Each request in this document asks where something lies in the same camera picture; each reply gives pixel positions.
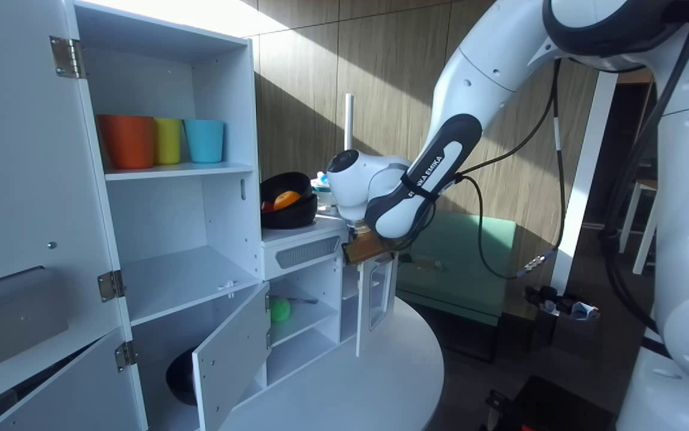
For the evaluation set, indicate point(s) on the white round table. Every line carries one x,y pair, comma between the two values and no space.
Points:
396,385

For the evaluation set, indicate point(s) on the white toy kitchen cabinet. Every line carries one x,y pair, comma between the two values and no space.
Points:
196,267

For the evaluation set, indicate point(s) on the yellow wrist camera mount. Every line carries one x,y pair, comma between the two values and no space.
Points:
365,245

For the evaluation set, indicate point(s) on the green toy ball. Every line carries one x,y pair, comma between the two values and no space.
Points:
281,310

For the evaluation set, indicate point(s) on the white oven door with window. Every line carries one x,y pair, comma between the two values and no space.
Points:
373,299

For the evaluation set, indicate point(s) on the black bowl with vegetables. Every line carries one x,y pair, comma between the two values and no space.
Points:
181,379

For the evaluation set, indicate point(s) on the yellow-green cup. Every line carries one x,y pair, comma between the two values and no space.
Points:
168,139

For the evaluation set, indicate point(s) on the black pot with orange food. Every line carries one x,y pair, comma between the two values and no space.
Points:
288,203

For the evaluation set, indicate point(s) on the orange cup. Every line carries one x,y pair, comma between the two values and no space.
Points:
128,139

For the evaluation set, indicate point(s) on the white toy faucet pole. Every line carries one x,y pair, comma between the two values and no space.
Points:
347,123

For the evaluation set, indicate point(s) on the white cabinet door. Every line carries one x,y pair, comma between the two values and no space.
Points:
56,243
86,391

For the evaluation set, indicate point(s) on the green sofa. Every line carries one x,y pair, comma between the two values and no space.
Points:
457,264

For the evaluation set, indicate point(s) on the blue cup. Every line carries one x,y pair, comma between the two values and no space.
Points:
207,139

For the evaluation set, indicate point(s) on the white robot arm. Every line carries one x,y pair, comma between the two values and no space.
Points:
499,53

